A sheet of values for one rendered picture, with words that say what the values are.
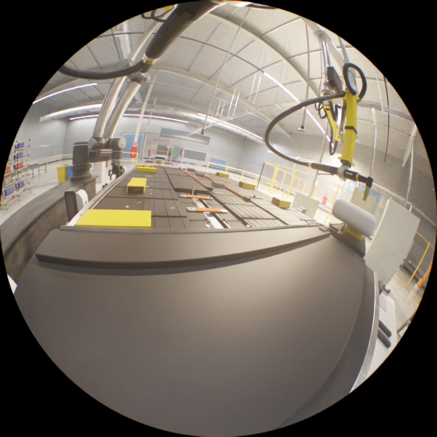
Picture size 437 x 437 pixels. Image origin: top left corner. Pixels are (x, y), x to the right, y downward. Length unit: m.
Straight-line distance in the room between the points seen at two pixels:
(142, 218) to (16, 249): 0.70
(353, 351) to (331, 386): 0.09
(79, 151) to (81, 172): 0.19
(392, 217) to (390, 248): 0.78
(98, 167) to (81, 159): 4.05
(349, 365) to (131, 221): 0.47
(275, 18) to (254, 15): 1.02
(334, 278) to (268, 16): 9.88
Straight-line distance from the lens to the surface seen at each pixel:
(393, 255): 4.67
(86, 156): 1.45
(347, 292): 0.15
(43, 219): 0.95
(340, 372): 0.29
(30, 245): 0.88
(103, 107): 1.35
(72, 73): 0.58
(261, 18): 10.00
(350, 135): 0.86
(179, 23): 0.29
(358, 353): 0.34
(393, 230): 4.58
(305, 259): 0.15
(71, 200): 0.67
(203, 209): 0.46
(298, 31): 10.00
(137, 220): 0.27
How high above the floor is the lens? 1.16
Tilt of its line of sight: 23 degrees down
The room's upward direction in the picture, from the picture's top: 14 degrees clockwise
